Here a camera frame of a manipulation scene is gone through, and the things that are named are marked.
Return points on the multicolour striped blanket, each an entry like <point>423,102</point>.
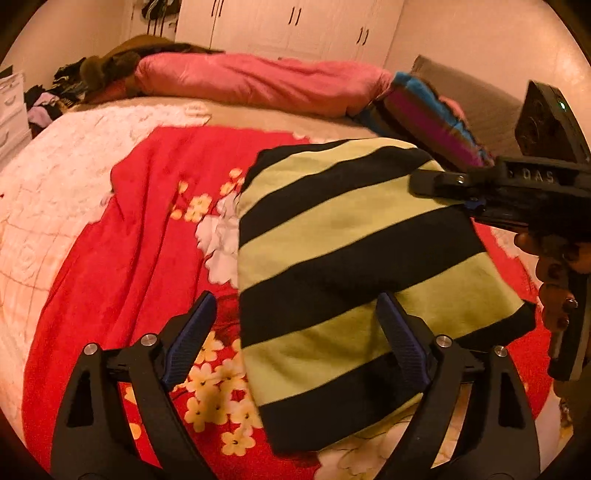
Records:
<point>429,120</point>

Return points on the red cream floral blanket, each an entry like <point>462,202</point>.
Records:
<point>138,240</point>

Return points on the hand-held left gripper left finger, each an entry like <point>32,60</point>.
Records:
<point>191,337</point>

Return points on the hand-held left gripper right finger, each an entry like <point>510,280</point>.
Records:
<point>406,341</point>

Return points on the white wardrobe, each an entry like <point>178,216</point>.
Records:
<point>277,27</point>

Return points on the grey headboard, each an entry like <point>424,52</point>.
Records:
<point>475,97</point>

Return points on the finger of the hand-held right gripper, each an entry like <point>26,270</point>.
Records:
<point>489,212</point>
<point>438,182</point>

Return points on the pink cloth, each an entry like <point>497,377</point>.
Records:
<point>452,108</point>

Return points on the green black striped garment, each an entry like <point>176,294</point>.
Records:
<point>332,258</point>

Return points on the white drawer chest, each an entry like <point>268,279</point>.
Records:
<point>11,110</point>

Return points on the pile of dark clothes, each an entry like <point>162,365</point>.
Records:
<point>46,106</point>

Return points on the pink duvet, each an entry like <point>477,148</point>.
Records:
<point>258,81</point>

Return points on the person's right hand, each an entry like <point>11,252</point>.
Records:
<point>554,272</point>

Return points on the brown furry cloth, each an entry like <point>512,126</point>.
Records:
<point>115,64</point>

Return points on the dark hanging clothes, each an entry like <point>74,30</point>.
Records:
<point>159,8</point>

